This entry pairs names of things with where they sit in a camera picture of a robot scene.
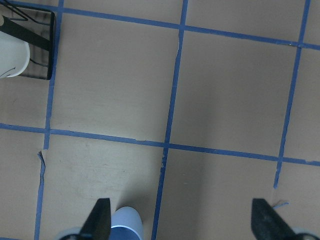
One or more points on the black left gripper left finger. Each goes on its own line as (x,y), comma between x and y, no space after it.
(98,223)

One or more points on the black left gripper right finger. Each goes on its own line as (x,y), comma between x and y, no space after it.
(266,224)

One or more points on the light blue plastic cup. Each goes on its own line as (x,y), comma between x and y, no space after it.
(126,224)

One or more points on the white cup on rack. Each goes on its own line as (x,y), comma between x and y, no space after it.
(14,56)

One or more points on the black wire cup rack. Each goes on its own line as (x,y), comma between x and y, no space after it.
(37,27)

